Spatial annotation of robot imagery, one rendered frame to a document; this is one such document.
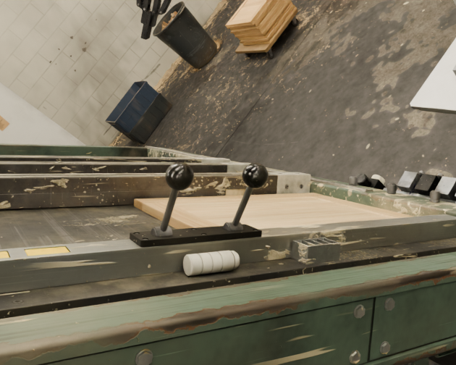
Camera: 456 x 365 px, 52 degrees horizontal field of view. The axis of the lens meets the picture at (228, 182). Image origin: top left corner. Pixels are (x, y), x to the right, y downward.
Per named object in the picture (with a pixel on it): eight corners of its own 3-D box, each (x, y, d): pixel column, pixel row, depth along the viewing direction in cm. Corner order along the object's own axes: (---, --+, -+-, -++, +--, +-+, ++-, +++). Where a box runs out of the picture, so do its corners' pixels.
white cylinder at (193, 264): (191, 279, 64) (240, 272, 68) (192, 258, 64) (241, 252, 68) (182, 272, 67) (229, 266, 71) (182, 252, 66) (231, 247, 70)
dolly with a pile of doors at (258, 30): (306, 17, 439) (280, -17, 419) (273, 61, 433) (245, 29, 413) (271, 22, 492) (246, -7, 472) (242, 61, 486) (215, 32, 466)
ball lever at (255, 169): (246, 241, 74) (276, 172, 67) (225, 243, 72) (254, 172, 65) (235, 224, 77) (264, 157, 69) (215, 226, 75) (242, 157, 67)
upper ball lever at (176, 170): (176, 248, 68) (201, 173, 61) (151, 250, 66) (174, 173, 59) (167, 229, 70) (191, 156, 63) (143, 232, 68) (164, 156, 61)
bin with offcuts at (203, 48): (229, 40, 552) (189, -2, 520) (202, 74, 547) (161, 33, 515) (210, 41, 597) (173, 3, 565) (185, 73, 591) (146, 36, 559)
